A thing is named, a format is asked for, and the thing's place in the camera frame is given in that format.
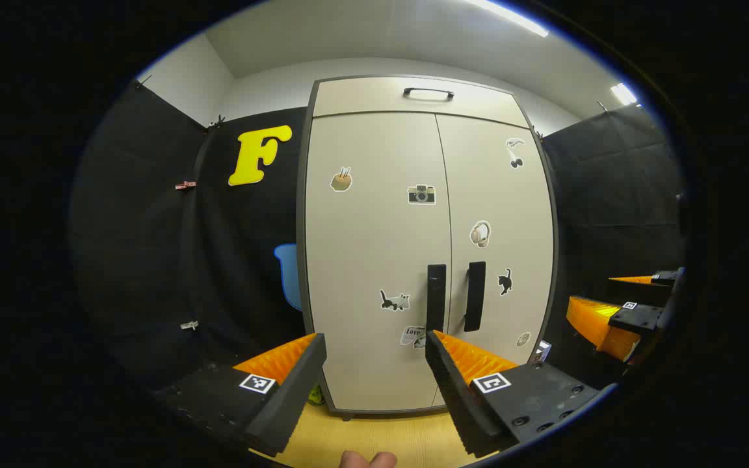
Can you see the yellow plush toy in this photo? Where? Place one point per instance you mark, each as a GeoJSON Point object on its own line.
{"type": "Point", "coordinates": [315, 394]}

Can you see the black backdrop cloth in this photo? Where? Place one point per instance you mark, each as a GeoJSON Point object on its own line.
{"type": "Point", "coordinates": [153, 260]}
{"type": "Point", "coordinates": [608, 195]}

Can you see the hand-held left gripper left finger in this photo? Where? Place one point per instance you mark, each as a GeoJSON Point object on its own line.
{"type": "Point", "coordinates": [290, 403]}

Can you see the beige double-door shoe cabinet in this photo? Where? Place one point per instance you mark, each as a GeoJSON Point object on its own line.
{"type": "Point", "coordinates": [361, 97]}

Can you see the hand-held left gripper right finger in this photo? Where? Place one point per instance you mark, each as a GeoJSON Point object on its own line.
{"type": "Point", "coordinates": [456, 403]}

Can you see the beige cabinet door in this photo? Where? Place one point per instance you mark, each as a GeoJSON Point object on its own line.
{"type": "Point", "coordinates": [517, 214]}
{"type": "Point", "coordinates": [374, 247]}

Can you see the pink clip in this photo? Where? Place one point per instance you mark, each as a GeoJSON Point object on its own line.
{"type": "Point", "coordinates": [185, 185]}

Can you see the white clip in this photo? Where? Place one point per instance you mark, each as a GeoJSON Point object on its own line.
{"type": "Point", "coordinates": [189, 324]}

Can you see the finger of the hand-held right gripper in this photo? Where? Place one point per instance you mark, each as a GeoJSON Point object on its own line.
{"type": "Point", "coordinates": [664, 278]}
{"type": "Point", "coordinates": [638, 318]}

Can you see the short ceiling light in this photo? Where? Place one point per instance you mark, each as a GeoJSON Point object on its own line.
{"type": "Point", "coordinates": [624, 93]}

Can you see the small white box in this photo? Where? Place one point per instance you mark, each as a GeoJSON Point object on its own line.
{"type": "Point", "coordinates": [542, 351]}

